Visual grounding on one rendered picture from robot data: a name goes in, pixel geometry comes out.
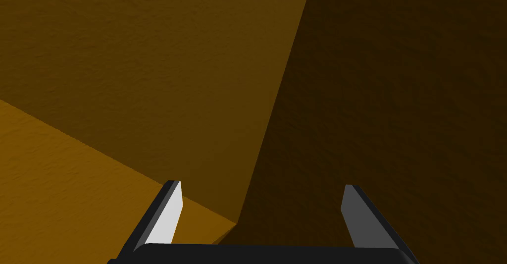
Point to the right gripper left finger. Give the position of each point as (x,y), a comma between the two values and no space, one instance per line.
(163,219)

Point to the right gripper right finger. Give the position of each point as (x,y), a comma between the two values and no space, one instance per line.
(366,222)

